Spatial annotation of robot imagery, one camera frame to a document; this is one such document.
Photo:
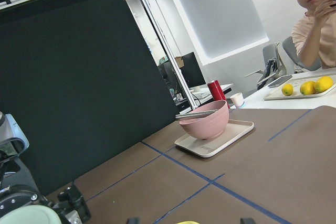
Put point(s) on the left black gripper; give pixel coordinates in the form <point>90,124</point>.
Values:
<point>70,207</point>

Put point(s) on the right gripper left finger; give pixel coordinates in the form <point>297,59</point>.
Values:
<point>134,220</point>

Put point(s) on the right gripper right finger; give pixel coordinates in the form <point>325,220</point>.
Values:
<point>246,221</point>

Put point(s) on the mint green plastic cup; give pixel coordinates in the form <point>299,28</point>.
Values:
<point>35,214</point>

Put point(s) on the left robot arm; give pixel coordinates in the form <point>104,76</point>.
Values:
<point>13,144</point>

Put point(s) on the yellow cup on rack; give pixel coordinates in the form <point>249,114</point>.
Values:
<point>188,222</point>

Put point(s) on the white paper cup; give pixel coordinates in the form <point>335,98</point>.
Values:
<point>237,99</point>

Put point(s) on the cream rabbit tray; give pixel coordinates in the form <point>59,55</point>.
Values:
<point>207,148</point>

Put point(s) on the pink bowl with ice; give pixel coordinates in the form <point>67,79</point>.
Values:
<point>210,126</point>

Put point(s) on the steel tongs in bowl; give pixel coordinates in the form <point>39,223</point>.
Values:
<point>195,115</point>

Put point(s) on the red thermos bottle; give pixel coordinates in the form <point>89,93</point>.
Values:
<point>216,90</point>

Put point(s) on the lemon on side tray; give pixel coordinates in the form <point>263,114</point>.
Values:
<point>287,90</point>

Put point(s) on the lemon side tray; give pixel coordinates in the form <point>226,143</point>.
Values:
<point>323,84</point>
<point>307,88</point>

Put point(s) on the smartphone on table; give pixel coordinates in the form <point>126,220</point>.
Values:
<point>280,81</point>

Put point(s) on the cream tray with lemons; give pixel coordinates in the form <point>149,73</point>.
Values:
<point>278,95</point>

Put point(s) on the black monitor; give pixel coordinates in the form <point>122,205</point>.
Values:
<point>191,71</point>

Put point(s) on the grey office chair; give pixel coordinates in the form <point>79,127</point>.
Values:
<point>274,66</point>

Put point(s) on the person in peach shirt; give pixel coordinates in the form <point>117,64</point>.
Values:
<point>314,34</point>

